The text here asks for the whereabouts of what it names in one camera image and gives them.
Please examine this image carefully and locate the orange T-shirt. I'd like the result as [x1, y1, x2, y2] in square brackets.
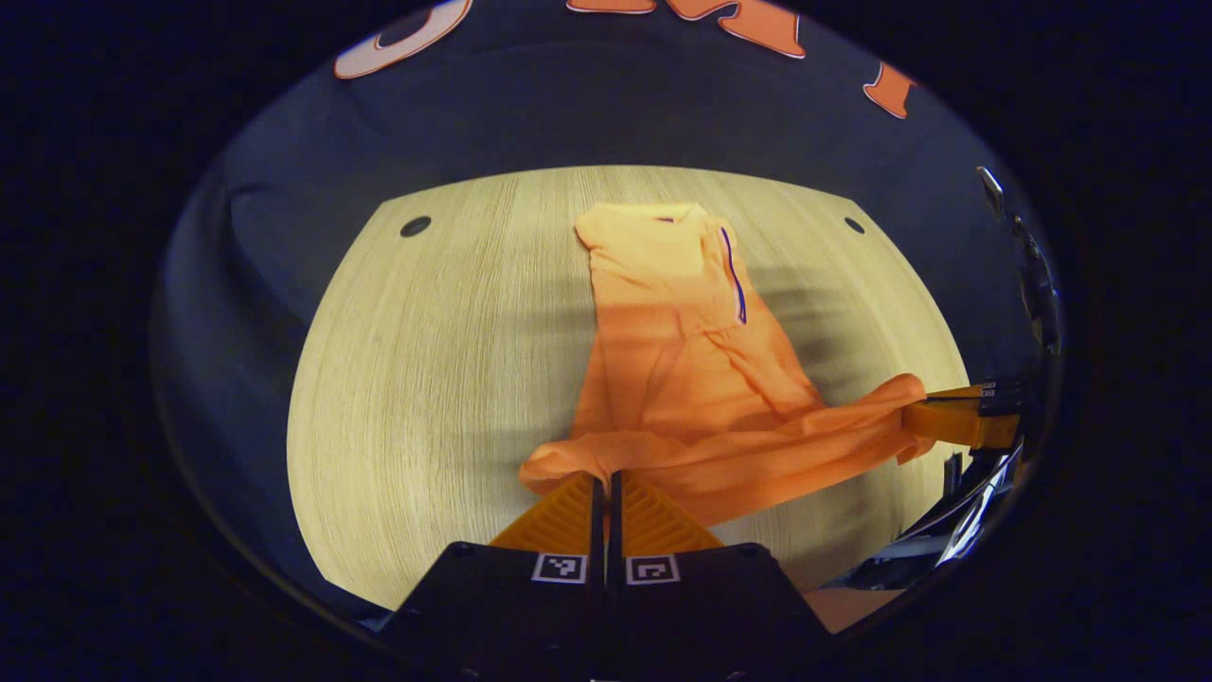
[519, 202, 934, 528]

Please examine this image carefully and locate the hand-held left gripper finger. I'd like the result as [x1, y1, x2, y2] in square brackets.
[608, 471, 834, 682]
[379, 472, 607, 682]

